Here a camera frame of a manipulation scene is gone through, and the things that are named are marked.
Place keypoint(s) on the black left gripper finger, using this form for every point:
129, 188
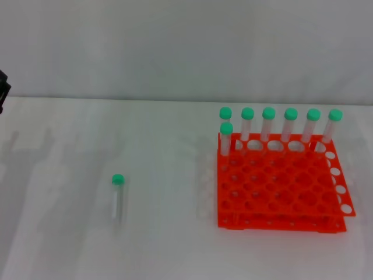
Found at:
3, 87

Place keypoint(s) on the orange test tube rack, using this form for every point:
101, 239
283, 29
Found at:
291, 186

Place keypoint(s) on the green-capped clear test tube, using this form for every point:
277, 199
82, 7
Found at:
268, 113
118, 201
335, 115
225, 112
226, 129
313, 115
290, 114
247, 113

